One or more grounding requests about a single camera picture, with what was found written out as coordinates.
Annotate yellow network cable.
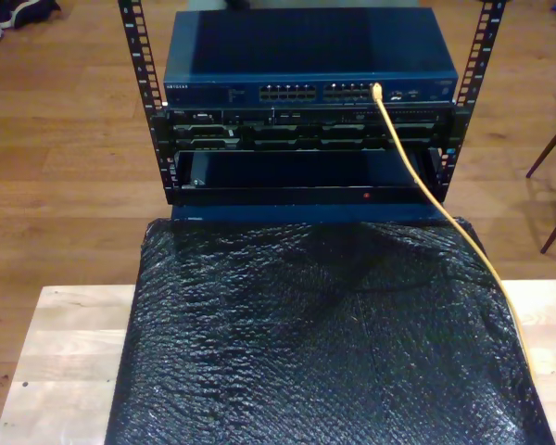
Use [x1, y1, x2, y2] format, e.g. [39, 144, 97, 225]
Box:
[371, 82, 537, 386]

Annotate blue network switch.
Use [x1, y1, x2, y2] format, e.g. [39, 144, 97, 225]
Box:
[162, 6, 460, 108]

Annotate black rack server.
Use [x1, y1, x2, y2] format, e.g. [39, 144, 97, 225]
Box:
[166, 107, 455, 152]

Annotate black rack frame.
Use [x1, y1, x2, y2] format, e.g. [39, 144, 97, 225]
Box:
[117, 0, 509, 206]

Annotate black bubble mat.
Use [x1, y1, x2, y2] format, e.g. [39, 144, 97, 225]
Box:
[104, 217, 555, 445]

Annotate dark sneaker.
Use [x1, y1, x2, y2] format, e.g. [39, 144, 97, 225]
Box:
[0, 0, 62, 30]

